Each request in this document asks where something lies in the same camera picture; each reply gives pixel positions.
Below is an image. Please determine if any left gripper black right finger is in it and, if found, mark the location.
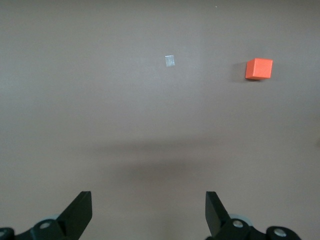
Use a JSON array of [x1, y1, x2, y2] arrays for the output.
[[204, 191, 301, 240]]

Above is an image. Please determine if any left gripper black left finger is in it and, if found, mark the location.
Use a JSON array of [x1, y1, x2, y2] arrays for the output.
[[0, 191, 93, 240]]

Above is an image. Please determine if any brown table cover sheet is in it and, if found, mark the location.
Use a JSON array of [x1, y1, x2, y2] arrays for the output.
[[0, 0, 320, 240]]

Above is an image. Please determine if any orange wooden cube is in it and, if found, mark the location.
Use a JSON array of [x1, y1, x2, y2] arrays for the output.
[[244, 57, 274, 81]]

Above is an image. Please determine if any small clear tape piece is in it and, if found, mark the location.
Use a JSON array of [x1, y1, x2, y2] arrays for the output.
[[164, 54, 175, 68]]

